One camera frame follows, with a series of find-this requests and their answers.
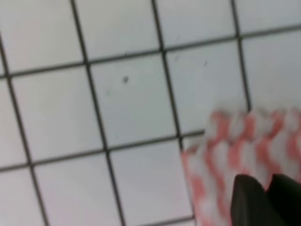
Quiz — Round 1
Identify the pink wavy striped towel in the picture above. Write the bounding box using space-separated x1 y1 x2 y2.
182 108 301 226

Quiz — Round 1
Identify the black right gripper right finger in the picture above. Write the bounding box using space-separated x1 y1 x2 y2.
267 174 301 226

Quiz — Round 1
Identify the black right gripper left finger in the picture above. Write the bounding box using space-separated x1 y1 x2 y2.
230 174 282 226

